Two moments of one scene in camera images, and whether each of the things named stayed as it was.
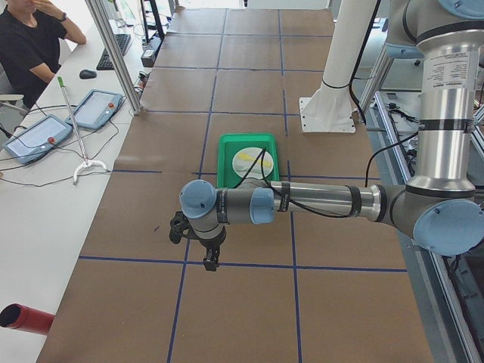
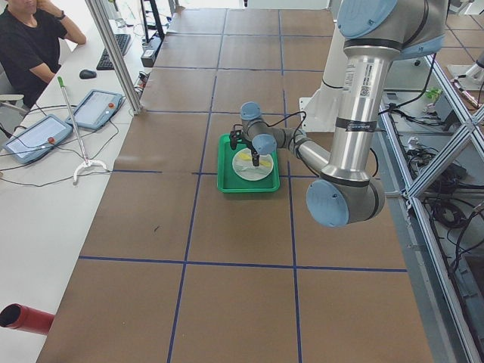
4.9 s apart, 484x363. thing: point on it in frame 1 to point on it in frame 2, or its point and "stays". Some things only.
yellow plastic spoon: x=246 y=156 stays
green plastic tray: x=229 y=144 stays
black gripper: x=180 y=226 to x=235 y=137
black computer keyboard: x=105 y=62 stays
